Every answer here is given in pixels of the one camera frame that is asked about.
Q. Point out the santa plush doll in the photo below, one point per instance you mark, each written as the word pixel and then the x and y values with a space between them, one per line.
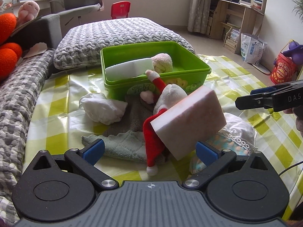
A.
pixel 169 95

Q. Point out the white paper piece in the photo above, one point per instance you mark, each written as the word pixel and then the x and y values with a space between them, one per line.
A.
pixel 37 49

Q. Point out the grey sofa armrest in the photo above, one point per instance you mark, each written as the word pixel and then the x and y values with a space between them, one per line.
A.
pixel 46 30

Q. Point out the purple plush toy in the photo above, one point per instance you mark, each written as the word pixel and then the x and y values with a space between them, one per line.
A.
pixel 294 52

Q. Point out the beige curtain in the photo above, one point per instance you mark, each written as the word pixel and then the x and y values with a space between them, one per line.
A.
pixel 198 16

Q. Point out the person right hand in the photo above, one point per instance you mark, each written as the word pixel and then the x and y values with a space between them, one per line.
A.
pixel 297 111

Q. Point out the white paper bag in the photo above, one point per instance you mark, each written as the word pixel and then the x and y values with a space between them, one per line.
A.
pixel 252 48

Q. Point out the red plastic chair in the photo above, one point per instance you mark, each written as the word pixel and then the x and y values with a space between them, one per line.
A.
pixel 120 10

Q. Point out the red yellow drum bucket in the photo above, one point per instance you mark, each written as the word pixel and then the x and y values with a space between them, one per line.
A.
pixel 284 70

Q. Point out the green checkered tablecloth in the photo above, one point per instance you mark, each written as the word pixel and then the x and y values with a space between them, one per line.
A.
pixel 58 124

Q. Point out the grey office chair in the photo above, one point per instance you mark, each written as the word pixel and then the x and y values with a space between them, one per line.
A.
pixel 74 9

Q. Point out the grey quilted cushion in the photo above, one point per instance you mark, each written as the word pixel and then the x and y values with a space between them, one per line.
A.
pixel 81 46

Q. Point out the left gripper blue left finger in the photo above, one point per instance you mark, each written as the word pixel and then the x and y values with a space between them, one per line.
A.
pixel 83 161

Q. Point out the white cloth bundle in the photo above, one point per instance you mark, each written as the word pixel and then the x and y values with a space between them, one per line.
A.
pixel 100 109

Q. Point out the green plastic bin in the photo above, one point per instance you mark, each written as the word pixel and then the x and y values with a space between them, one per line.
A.
pixel 189 71

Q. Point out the orange carrot plush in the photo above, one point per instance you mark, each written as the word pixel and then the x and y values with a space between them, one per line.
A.
pixel 10 51

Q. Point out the pink bunny plush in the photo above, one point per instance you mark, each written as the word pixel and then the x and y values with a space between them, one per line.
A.
pixel 27 12

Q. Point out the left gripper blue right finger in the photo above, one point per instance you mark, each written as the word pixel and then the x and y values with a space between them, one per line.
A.
pixel 216 162

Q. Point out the wooden desk shelf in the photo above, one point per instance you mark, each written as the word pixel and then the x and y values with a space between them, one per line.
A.
pixel 228 19

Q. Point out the grey green towel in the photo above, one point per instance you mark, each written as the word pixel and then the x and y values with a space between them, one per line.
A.
pixel 124 139

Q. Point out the grey quilted sofa cover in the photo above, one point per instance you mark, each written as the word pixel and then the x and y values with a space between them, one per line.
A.
pixel 19 94

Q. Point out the pink white sponge block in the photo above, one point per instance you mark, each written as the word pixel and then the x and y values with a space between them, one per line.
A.
pixel 196 118

